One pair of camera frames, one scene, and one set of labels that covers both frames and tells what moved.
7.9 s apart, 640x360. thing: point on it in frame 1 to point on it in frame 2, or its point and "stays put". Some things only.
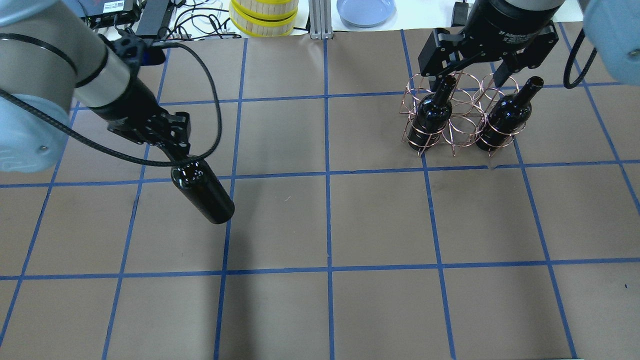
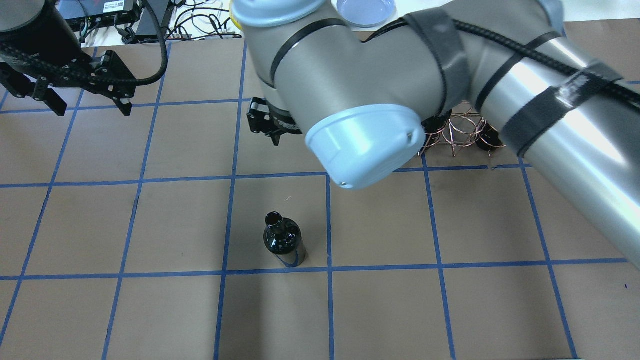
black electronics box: (102, 13) stays put
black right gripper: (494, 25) to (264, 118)
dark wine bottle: (200, 184) to (283, 237)
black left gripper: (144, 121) to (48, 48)
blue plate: (366, 13) stays put
